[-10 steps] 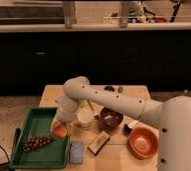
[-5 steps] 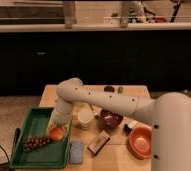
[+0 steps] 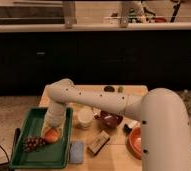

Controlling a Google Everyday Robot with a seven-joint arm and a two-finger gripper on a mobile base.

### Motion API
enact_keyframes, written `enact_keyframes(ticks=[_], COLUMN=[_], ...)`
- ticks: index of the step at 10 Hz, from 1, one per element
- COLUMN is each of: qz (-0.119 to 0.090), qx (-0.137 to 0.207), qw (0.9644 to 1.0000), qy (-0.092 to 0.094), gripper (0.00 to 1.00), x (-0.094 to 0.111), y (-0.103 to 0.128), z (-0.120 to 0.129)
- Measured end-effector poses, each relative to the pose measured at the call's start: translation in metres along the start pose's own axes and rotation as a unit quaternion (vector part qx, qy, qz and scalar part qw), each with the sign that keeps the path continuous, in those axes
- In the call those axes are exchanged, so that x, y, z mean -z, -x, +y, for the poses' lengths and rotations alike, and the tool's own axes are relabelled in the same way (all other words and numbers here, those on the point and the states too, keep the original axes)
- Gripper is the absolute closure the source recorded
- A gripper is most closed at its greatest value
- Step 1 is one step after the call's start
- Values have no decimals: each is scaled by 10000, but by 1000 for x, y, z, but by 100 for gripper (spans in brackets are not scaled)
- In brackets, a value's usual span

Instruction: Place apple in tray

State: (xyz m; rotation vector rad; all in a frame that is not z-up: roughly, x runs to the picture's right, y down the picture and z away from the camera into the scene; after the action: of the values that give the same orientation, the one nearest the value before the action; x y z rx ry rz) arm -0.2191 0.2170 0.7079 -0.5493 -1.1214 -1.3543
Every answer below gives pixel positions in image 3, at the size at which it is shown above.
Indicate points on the orange-red apple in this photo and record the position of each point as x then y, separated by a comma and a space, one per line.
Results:
51, 136

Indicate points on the dark round object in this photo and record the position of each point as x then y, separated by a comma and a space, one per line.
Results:
109, 88

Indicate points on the dark maroon bowl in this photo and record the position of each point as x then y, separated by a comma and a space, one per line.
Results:
108, 119

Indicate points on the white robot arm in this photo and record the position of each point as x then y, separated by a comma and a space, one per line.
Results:
165, 130

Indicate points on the green plastic tray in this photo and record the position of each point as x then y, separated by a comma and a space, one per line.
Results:
52, 156

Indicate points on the blue sponge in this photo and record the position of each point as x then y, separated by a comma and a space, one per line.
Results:
76, 152

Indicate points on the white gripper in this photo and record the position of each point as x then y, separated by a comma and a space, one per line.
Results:
56, 123

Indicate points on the black and white bottle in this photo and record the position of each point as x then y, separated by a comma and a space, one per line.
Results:
128, 127

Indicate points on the white cup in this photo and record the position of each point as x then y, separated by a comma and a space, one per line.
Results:
85, 117

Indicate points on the bunch of red grapes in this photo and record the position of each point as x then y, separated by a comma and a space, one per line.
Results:
32, 143

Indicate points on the orange bowl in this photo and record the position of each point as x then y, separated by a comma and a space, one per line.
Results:
134, 140

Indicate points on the small green object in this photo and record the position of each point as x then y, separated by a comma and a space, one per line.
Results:
120, 89

